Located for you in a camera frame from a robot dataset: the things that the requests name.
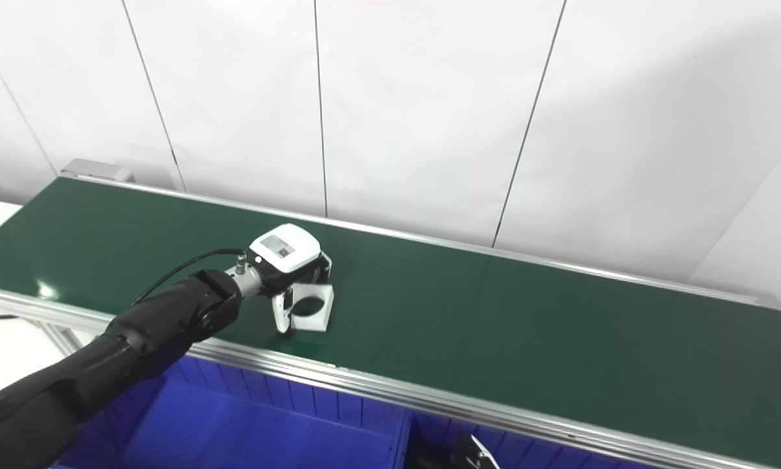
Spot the white square part with hole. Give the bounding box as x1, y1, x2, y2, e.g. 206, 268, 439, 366
291, 284, 335, 334

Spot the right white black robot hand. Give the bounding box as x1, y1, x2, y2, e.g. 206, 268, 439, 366
452, 433, 500, 469

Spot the green conveyor belt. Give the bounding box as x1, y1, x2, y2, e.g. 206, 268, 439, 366
0, 173, 781, 469
0, 177, 781, 467

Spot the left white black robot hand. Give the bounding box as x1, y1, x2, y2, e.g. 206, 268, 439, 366
247, 223, 334, 334

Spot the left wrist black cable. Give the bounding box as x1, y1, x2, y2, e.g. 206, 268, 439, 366
132, 249, 246, 307

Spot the black block part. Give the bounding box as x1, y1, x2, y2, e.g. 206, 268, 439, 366
406, 440, 456, 469

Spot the aluminium conveyor leg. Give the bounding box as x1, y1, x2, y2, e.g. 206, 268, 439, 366
38, 319, 86, 356

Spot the blue plastic bin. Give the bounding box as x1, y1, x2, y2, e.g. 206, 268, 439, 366
397, 414, 658, 469
51, 355, 410, 469

